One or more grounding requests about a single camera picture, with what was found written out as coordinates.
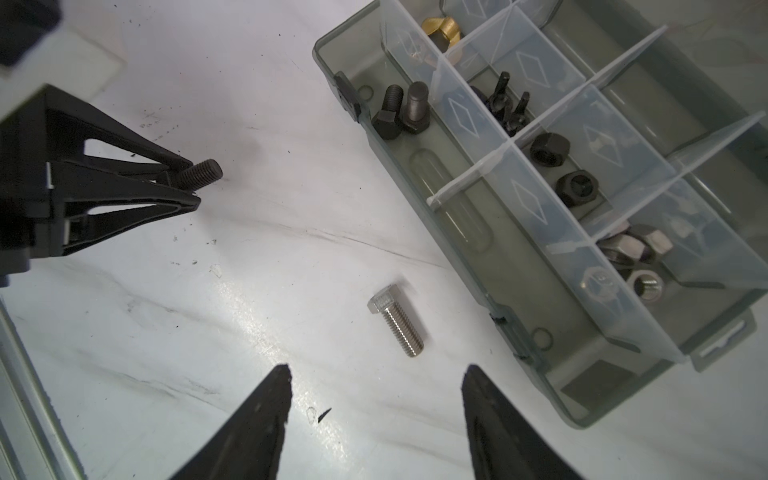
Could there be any brass wing nut in box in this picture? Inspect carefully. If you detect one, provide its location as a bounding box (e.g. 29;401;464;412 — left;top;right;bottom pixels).
421;16;461;53

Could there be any silver cap nut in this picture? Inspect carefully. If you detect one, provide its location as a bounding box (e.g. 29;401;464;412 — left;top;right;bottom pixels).
626;269;665;304
627;224;674;258
597;234;647;268

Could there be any black hex nut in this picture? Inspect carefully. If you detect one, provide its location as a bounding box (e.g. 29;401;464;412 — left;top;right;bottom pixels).
530;132;571;168
555;170;599;208

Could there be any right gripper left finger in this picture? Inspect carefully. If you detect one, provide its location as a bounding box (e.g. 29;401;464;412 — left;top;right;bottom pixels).
173;364;292;479

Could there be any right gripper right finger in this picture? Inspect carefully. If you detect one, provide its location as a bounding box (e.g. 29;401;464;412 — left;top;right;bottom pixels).
461;364;580;480

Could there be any silver hex bolt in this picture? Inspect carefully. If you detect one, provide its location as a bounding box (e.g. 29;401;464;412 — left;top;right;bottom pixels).
367;284;424;358

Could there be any black hex bolt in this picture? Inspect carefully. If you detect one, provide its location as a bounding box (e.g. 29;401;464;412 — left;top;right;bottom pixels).
372;84;404;140
171;159;223;192
401;81;431;134

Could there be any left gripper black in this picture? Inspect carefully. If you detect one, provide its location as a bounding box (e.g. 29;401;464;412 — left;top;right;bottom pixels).
1;85;201;287

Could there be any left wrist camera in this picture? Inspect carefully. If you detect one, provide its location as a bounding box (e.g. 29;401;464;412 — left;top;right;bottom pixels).
1;1;126;118

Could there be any grey plastic organizer box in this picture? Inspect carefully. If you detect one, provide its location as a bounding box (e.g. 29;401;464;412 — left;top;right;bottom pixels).
313;1;767;428

